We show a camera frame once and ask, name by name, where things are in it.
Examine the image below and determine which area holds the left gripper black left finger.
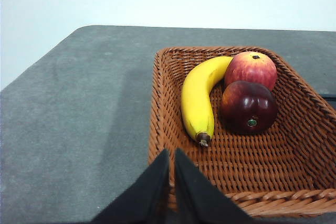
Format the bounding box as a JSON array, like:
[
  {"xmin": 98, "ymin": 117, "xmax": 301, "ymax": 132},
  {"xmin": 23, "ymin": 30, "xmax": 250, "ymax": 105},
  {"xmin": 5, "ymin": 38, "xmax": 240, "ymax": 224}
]
[{"xmin": 91, "ymin": 148, "xmax": 170, "ymax": 224}]

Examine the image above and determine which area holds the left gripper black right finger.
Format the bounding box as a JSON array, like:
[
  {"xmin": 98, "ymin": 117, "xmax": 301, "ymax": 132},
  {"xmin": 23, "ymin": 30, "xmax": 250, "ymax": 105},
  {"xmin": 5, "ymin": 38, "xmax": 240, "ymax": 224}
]
[{"xmin": 174, "ymin": 147, "xmax": 256, "ymax": 224}]

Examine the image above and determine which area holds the brown wicker basket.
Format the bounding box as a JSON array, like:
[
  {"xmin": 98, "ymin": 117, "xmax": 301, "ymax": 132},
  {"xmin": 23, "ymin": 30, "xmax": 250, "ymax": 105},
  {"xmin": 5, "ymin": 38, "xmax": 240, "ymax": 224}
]
[{"xmin": 148, "ymin": 46, "xmax": 336, "ymax": 218}]

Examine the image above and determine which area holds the yellow banana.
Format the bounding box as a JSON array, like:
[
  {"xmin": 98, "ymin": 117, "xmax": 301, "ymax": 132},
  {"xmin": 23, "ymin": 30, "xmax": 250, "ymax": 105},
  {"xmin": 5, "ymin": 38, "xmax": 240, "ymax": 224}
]
[{"xmin": 181, "ymin": 56, "xmax": 234, "ymax": 148}]

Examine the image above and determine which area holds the dark red plum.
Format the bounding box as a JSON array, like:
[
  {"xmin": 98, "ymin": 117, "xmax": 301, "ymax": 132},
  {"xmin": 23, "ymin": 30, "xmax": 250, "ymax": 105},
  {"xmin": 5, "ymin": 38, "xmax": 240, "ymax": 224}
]
[{"xmin": 219, "ymin": 80, "xmax": 278, "ymax": 135}]

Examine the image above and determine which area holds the red yellow apple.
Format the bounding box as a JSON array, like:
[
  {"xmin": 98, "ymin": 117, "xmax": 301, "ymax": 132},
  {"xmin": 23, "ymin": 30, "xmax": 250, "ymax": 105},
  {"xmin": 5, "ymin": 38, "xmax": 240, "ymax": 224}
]
[{"xmin": 224, "ymin": 51, "xmax": 278, "ymax": 92}]

